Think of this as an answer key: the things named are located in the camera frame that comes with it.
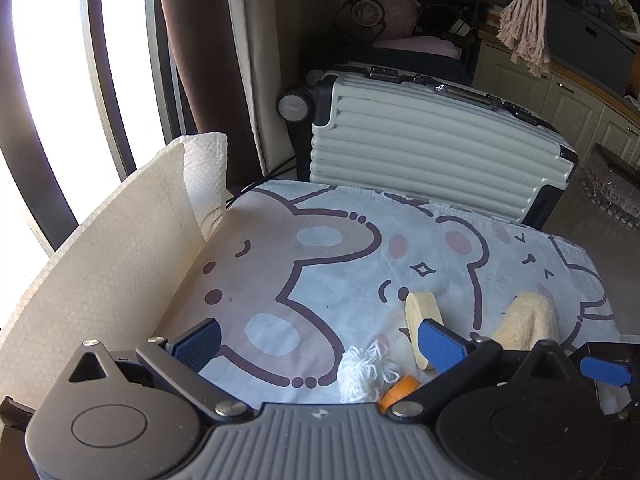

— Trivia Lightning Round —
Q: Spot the beige rope mop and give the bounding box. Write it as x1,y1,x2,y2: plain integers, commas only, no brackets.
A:
497,0,552,78

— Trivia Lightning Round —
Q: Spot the beige plush rabbit toy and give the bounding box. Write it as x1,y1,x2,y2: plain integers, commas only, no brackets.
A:
490,290,561,351

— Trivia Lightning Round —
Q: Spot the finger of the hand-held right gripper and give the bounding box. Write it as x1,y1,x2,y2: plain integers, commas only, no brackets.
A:
570,354,634,389

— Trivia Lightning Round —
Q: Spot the cream kitchen cabinet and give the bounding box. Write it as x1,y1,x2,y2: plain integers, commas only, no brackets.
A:
472,40,640,171

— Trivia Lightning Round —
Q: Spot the white paper towel sheet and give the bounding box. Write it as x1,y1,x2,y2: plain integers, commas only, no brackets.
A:
0,132,229,411

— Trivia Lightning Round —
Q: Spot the orange tape roll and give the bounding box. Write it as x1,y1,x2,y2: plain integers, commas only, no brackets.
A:
378,374,421,413

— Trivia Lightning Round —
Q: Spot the white yarn pompom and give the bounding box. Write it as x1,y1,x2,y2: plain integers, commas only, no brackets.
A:
337,339,400,403

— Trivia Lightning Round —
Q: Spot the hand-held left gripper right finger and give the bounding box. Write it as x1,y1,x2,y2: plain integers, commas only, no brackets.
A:
390,319,583,420

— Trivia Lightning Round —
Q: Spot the black cable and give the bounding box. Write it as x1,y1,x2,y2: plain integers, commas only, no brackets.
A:
225,156,301,207

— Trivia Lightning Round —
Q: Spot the black shelf unit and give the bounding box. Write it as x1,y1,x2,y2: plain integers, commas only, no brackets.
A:
419,0,482,53

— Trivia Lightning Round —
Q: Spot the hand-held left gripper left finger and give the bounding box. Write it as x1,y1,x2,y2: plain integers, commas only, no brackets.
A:
67,318,253,421

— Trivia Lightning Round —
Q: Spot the dark window frame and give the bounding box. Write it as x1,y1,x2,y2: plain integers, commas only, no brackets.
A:
0,0,176,257

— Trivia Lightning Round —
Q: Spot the beige oval disc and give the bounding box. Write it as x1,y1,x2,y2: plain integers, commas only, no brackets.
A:
404,290,445,371

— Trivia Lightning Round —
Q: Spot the bear printed tablecloth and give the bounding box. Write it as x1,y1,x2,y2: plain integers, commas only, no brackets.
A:
150,180,621,406

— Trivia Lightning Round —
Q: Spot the brown curtain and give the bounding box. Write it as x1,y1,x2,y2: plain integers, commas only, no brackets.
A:
152,0,261,181

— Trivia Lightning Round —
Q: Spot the white ribbed suitcase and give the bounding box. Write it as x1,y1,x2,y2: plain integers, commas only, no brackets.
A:
277,62,581,226

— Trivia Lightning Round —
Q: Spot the pack of water bottles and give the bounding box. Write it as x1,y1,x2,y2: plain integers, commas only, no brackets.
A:
584,144,640,228

